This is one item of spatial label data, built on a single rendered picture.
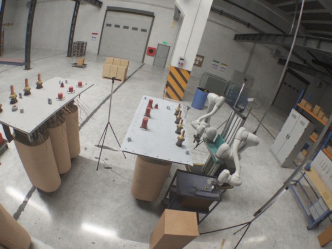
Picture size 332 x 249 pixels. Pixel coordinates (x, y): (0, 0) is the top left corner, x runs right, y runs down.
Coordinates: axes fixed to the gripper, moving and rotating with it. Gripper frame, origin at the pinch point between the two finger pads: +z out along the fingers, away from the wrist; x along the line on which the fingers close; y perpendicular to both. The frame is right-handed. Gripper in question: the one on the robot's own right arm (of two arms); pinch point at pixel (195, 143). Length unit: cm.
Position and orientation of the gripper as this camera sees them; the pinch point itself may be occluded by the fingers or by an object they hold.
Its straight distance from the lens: 275.4
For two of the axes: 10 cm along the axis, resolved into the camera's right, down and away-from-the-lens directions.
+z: -2.5, 8.4, 4.8
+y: 9.6, 1.4, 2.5
